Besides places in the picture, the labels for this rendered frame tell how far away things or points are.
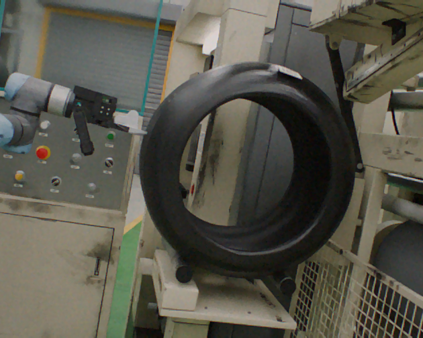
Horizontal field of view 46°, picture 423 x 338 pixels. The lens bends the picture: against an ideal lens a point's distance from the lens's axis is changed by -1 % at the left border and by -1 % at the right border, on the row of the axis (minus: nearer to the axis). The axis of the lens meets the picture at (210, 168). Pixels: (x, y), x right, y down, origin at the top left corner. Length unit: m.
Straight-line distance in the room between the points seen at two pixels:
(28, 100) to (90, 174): 0.67
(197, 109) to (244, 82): 0.14
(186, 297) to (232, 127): 0.59
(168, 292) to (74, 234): 0.70
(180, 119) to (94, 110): 0.23
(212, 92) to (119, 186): 0.80
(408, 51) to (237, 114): 0.56
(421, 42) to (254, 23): 0.56
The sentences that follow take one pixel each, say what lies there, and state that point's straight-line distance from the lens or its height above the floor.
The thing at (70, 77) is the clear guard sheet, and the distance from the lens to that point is 1.90.
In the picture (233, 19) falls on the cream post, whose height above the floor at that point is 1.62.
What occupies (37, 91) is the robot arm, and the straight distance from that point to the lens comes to 1.32.
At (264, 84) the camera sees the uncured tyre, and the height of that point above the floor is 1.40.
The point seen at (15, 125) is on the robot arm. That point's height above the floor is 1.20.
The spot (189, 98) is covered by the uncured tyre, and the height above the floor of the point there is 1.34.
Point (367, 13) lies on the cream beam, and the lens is 1.40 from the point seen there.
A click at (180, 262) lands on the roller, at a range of 1.33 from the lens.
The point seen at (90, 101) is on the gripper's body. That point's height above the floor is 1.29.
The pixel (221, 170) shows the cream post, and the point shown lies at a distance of 1.63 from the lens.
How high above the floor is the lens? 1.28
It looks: 5 degrees down
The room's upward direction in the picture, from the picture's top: 10 degrees clockwise
